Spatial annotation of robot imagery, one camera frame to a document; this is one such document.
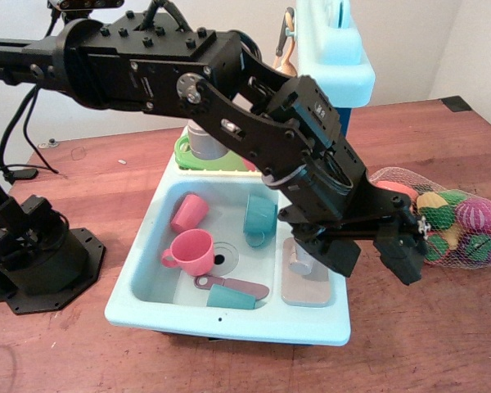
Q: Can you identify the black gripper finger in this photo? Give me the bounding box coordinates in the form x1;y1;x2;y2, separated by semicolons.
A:
373;231;427;285
291;231;361;278

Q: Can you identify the green toy strainer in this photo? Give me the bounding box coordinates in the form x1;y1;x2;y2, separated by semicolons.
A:
174;135;248;172

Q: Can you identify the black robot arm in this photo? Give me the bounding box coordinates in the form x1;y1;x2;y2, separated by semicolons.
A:
0;1;428;284

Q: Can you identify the pink tumbler cup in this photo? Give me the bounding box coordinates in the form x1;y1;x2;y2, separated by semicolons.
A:
169;194;209;233

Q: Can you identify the pink cup with handle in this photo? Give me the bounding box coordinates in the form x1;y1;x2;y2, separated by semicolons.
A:
161;228;214;277

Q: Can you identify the teal tumbler cup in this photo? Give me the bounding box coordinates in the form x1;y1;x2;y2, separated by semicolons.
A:
206;285;256;309

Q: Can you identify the light blue toy sink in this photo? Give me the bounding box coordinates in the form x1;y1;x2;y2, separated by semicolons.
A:
105;160;351;346

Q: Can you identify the wooden toy spoon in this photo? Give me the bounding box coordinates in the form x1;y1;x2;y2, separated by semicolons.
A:
273;7;297;77

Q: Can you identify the small metal bolt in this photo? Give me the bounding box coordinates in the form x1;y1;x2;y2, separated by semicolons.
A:
38;138;59;149

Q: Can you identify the net bag of toy vegetables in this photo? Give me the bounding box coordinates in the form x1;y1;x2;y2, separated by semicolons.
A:
370;167;491;269

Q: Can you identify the light blue toy shelf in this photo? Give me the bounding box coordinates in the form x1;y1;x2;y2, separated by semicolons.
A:
295;0;376;108

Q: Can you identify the mauve toy knife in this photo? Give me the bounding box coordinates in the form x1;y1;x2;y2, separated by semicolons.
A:
194;274;269;300

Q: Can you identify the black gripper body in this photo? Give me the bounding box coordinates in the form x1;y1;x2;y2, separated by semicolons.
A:
261;134;429;244

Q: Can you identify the grey toy pot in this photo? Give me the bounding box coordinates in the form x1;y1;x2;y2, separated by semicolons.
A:
187;120;229;160

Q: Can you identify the teal cup with handle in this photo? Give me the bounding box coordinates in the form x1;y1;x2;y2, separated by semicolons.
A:
243;194;277;248

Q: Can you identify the black cable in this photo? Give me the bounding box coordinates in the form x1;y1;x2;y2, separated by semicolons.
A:
0;85;59;183

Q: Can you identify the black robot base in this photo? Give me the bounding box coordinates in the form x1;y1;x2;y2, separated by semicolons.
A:
0;163;106;315

